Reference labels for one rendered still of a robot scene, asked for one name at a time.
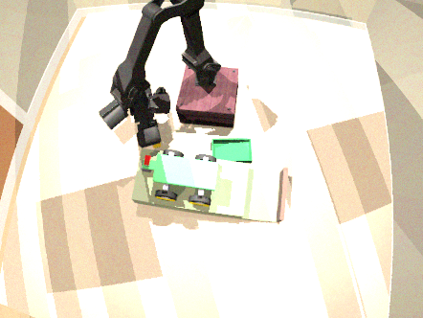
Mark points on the green tray floor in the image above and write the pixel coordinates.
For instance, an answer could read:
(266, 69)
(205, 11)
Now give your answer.
(232, 150)

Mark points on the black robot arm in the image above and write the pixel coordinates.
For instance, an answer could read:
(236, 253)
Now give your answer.
(129, 82)

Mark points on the red-headed stop pin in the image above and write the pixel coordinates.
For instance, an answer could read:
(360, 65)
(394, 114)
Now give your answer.
(147, 160)

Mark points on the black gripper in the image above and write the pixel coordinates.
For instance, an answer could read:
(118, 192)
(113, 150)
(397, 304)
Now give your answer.
(148, 133)

